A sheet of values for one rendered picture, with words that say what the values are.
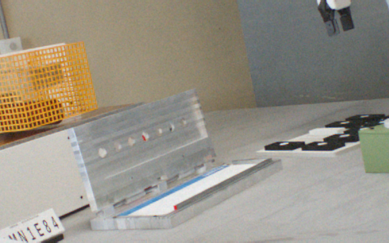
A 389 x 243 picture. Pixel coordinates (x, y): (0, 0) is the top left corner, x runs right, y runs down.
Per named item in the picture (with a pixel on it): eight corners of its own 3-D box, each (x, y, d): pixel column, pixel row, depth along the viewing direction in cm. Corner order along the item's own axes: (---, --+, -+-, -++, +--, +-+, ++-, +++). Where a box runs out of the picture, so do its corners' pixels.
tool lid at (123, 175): (72, 127, 171) (66, 129, 172) (100, 217, 172) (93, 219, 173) (195, 88, 206) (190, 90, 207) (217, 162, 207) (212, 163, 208)
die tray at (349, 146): (333, 156, 200) (333, 152, 199) (254, 155, 221) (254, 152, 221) (437, 118, 224) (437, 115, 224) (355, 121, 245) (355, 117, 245)
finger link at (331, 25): (328, 10, 223) (335, 35, 223) (333, 9, 226) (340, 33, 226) (317, 14, 225) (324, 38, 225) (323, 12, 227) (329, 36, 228)
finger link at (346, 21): (346, 5, 232) (353, 28, 233) (351, 3, 235) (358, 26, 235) (336, 8, 234) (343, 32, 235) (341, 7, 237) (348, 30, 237)
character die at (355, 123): (354, 128, 227) (354, 123, 227) (325, 129, 234) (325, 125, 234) (366, 124, 230) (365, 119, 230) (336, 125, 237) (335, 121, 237)
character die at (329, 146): (331, 150, 202) (330, 146, 202) (301, 150, 210) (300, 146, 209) (345, 146, 205) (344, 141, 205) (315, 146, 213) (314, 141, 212)
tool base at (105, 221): (171, 228, 162) (167, 210, 161) (91, 229, 174) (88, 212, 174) (282, 169, 197) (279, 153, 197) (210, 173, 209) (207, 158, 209)
